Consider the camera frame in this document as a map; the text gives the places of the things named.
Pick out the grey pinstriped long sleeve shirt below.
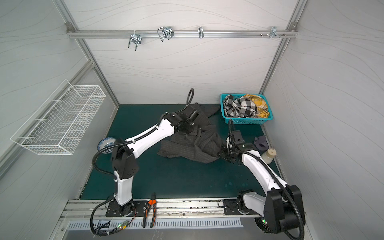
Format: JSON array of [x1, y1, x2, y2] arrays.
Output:
[[157, 103, 224, 164]]

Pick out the yellow patterned shirt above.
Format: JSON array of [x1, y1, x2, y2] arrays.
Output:
[[243, 95, 270, 119]]

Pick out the metal ring clip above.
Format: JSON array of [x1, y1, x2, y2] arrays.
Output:
[[198, 27, 204, 39]]

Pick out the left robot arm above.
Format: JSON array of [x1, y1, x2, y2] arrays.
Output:
[[112, 106, 199, 207]]

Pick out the metal clamp hook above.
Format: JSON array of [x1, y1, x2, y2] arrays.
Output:
[[157, 26, 175, 42], [128, 32, 142, 51]]

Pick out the metal clamp hook middle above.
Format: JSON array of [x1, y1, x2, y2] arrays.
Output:
[[157, 26, 175, 42]]

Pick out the left black cable bundle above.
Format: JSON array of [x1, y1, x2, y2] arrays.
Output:
[[89, 196, 136, 237]]

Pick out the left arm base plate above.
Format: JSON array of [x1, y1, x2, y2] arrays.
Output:
[[106, 200, 147, 218]]

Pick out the dark purple plastic object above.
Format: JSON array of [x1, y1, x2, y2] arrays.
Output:
[[254, 135, 269, 151]]

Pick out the metal bracket hook right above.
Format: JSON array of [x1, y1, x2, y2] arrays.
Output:
[[260, 27, 286, 39]]

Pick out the metal clamp hook left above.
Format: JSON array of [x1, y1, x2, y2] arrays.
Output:
[[128, 32, 142, 51]]

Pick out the blue white ceramic plate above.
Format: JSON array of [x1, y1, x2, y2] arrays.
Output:
[[97, 137, 116, 154]]

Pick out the teal plastic basket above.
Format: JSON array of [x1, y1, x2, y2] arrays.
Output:
[[220, 94, 274, 125]]

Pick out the white wire wall basket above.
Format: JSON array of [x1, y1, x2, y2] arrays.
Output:
[[10, 80, 106, 156]]

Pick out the white slotted vent strip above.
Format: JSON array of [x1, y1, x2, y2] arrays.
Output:
[[67, 218, 244, 231]]

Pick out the aluminium crossbar rail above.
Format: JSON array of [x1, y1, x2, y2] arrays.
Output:
[[67, 29, 299, 39]]

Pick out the black white checked shirt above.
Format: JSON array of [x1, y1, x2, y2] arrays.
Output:
[[222, 95, 257, 118]]

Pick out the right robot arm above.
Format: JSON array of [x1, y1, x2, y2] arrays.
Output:
[[222, 130, 306, 240]]

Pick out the orange black pliers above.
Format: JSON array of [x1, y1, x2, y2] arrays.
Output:
[[142, 192, 157, 229]]

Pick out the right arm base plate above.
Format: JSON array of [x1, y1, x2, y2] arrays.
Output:
[[219, 199, 250, 216]]

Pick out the cream tape roll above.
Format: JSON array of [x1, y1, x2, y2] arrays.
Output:
[[262, 148, 277, 165]]

